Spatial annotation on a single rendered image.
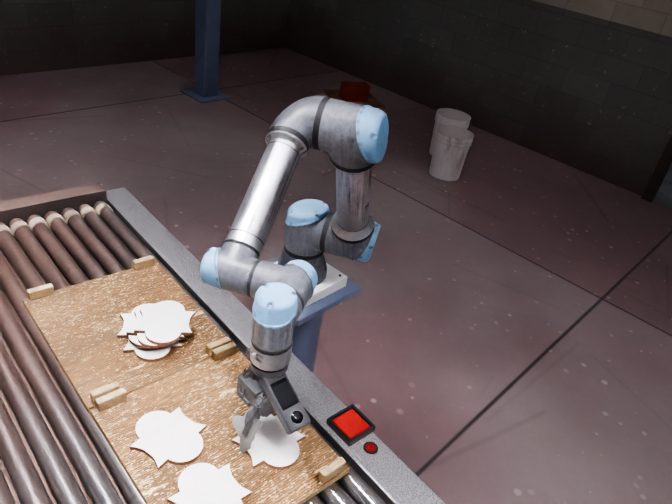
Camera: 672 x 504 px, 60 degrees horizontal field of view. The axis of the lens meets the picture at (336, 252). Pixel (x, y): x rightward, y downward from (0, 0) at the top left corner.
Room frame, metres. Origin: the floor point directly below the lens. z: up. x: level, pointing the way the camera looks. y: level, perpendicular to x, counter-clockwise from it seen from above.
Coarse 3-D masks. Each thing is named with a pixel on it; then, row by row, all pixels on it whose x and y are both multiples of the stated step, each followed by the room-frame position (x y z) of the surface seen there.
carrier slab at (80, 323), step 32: (64, 288) 1.13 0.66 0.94; (96, 288) 1.15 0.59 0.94; (128, 288) 1.18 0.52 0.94; (160, 288) 1.20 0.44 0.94; (64, 320) 1.02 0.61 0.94; (96, 320) 1.04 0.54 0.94; (192, 320) 1.10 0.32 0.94; (64, 352) 0.92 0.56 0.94; (96, 352) 0.93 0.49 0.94; (192, 352) 0.99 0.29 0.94; (96, 384) 0.84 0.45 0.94; (128, 384) 0.86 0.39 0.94
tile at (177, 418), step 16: (144, 416) 0.78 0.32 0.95; (160, 416) 0.78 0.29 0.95; (176, 416) 0.79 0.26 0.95; (144, 432) 0.74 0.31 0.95; (160, 432) 0.74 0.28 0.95; (176, 432) 0.75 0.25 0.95; (192, 432) 0.76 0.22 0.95; (144, 448) 0.70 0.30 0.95; (160, 448) 0.71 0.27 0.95; (176, 448) 0.71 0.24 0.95; (192, 448) 0.72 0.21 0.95; (160, 464) 0.67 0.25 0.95; (176, 464) 0.69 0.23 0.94
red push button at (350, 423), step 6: (342, 414) 0.89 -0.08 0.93; (348, 414) 0.89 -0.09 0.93; (354, 414) 0.89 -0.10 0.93; (336, 420) 0.87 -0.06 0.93; (342, 420) 0.87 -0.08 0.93; (348, 420) 0.87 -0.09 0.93; (354, 420) 0.88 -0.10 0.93; (360, 420) 0.88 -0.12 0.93; (342, 426) 0.85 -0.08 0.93; (348, 426) 0.86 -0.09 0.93; (354, 426) 0.86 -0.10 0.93; (360, 426) 0.86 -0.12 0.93; (366, 426) 0.86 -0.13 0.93; (348, 432) 0.84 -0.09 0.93; (354, 432) 0.84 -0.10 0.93; (360, 432) 0.85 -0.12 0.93
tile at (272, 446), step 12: (264, 420) 0.82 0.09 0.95; (276, 420) 0.82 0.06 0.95; (264, 432) 0.79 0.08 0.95; (276, 432) 0.79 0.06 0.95; (252, 444) 0.75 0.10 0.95; (264, 444) 0.76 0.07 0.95; (276, 444) 0.76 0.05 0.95; (288, 444) 0.77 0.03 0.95; (252, 456) 0.73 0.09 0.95; (264, 456) 0.73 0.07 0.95; (276, 456) 0.74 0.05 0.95; (288, 456) 0.74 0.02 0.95; (276, 468) 0.71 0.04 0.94
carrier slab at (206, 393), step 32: (160, 384) 0.87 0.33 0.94; (192, 384) 0.89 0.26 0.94; (224, 384) 0.91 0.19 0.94; (96, 416) 0.76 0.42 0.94; (128, 416) 0.78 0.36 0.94; (192, 416) 0.81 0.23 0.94; (224, 416) 0.82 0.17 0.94; (128, 448) 0.70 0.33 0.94; (224, 448) 0.74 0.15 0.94; (320, 448) 0.78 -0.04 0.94; (160, 480) 0.65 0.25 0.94; (256, 480) 0.68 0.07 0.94; (288, 480) 0.70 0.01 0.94
